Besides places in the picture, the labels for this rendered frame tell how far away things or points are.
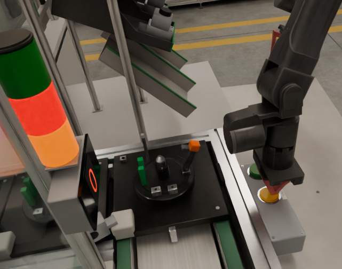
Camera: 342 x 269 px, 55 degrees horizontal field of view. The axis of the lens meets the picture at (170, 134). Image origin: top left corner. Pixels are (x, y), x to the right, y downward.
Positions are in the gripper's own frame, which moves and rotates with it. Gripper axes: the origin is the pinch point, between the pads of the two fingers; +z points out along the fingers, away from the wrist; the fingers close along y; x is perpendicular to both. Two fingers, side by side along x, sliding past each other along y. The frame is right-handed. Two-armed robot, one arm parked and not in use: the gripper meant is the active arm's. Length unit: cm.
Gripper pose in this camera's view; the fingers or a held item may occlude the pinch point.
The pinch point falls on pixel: (274, 190)
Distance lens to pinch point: 72.9
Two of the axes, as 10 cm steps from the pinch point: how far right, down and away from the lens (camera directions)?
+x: 9.8, -1.8, 0.1
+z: 1.3, 7.7, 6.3
